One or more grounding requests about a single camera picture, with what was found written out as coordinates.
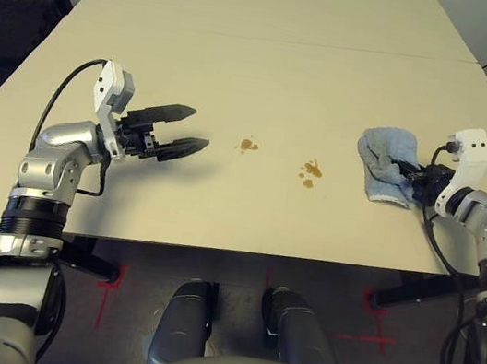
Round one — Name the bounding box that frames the black foam floor mat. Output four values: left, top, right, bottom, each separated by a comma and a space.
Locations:
0, 0, 72, 127

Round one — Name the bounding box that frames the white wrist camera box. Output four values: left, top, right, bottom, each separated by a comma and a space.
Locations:
81, 57, 141, 162
432, 123, 487, 221

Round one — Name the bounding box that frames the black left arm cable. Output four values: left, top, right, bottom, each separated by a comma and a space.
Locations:
22, 49, 128, 200

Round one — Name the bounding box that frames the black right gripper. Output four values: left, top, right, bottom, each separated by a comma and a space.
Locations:
383, 155, 457, 211

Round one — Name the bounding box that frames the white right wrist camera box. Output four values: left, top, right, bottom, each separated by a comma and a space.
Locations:
432, 123, 487, 221

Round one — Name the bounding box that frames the grey robot left leg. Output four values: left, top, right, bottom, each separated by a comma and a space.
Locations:
146, 273, 221, 364

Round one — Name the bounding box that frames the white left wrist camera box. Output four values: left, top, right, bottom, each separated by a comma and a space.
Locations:
81, 57, 141, 162

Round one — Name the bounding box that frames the grey robot leg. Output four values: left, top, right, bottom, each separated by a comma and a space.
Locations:
146, 273, 221, 364
251, 283, 356, 364

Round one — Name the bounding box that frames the blue fluffy rag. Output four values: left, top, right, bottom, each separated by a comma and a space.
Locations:
346, 121, 426, 211

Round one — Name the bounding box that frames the small brown liquid spill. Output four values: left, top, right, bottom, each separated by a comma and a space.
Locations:
234, 136, 261, 156

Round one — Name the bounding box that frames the brown liquid spill with droplets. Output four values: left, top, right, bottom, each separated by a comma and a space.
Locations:
295, 155, 326, 191

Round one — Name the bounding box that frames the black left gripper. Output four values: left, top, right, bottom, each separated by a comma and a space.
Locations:
110, 94, 216, 172

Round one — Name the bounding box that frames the grey robot right leg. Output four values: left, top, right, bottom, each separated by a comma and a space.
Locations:
251, 283, 356, 364

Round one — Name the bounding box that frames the black table foot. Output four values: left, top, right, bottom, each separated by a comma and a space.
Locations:
57, 230, 126, 285
367, 264, 485, 324

